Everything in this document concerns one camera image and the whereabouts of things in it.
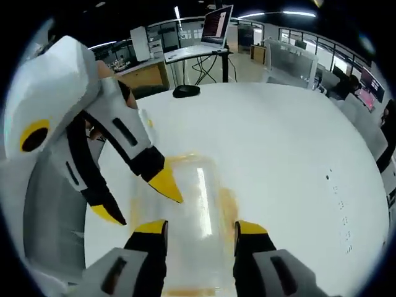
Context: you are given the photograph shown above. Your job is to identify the black hanging desk cables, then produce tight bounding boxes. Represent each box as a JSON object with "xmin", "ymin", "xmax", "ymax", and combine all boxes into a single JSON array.
[{"xmin": 192, "ymin": 55, "xmax": 218, "ymax": 87}]

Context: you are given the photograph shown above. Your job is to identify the person's left hand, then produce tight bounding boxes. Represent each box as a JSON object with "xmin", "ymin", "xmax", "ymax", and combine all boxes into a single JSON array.
[{"xmin": 95, "ymin": 60, "xmax": 139, "ymax": 110}]

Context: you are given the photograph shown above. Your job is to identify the white tall cabinet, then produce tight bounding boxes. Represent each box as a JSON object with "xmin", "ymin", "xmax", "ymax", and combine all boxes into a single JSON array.
[{"xmin": 129, "ymin": 25, "xmax": 153, "ymax": 63}]

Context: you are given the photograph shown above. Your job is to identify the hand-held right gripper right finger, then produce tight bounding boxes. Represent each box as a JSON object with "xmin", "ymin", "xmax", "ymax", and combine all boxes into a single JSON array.
[{"xmin": 233, "ymin": 220, "xmax": 329, "ymax": 297}]

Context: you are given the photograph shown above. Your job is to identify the white standing desk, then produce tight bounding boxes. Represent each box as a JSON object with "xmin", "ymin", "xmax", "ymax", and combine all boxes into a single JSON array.
[{"xmin": 163, "ymin": 45, "xmax": 235, "ymax": 87}]

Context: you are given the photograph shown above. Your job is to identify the dark computer monitor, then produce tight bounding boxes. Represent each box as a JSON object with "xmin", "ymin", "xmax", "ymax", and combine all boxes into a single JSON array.
[{"xmin": 359, "ymin": 66, "xmax": 387, "ymax": 105}]

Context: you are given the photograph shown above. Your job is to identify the wooden counter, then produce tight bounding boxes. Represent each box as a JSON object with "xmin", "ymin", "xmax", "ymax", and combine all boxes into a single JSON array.
[{"xmin": 118, "ymin": 58, "xmax": 170, "ymax": 94}]

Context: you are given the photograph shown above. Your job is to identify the clear plastic container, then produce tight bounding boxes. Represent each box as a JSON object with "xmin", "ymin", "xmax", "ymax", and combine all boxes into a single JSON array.
[{"xmin": 129, "ymin": 150, "xmax": 241, "ymax": 297}]

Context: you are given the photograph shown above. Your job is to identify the black oval desk device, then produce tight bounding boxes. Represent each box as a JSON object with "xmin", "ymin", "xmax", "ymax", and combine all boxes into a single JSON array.
[{"xmin": 172, "ymin": 84, "xmax": 202, "ymax": 98}]

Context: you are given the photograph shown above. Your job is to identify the grey mesh office chair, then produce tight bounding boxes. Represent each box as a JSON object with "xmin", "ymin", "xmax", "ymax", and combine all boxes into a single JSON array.
[{"xmin": 24, "ymin": 156, "xmax": 88, "ymax": 279}]

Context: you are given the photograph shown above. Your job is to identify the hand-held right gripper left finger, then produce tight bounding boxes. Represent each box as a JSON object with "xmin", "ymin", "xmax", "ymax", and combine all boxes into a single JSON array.
[{"xmin": 69, "ymin": 219, "xmax": 170, "ymax": 297}]

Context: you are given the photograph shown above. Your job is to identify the silver open laptop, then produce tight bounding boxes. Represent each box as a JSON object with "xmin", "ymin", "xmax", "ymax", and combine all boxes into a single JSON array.
[{"xmin": 163, "ymin": 4, "xmax": 235, "ymax": 63}]

